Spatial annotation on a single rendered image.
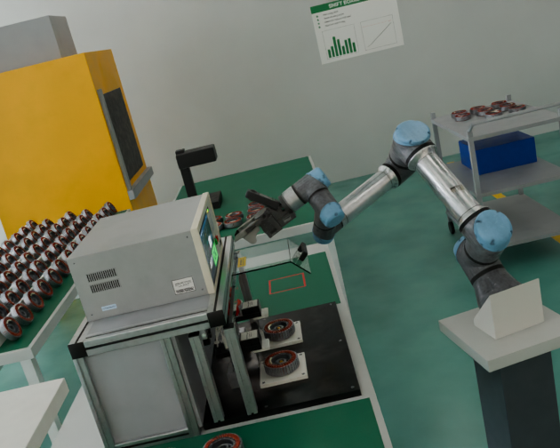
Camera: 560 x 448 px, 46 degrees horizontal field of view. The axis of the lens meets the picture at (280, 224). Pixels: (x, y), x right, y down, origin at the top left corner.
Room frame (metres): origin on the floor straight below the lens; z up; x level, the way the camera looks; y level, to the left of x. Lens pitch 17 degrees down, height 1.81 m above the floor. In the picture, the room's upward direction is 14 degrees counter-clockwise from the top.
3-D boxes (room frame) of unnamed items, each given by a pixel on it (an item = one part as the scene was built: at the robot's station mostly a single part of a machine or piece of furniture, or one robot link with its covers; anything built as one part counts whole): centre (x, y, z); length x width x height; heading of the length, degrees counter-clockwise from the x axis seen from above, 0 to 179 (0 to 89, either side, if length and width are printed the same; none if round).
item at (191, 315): (2.00, 0.42, 1.09); 0.68 x 0.44 x 0.05; 178
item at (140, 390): (1.68, 0.51, 0.91); 0.28 x 0.03 x 0.32; 88
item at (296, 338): (2.11, 0.09, 0.78); 0.15 x 0.15 x 0.01; 88
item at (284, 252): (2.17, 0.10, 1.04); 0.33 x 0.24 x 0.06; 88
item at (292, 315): (1.99, 0.11, 0.76); 0.64 x 0.47 x 0.02; 178
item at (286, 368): (1.87, 0.10, 0.80); 0.11 x 0.11 x 0.04
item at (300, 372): (1.87, 0.10, 0.78); 0.15 x 0.15 x 0.01; 88
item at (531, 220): (4.26, -1.54, 0.51); 1.01 x 0.60 x 1.01; 178
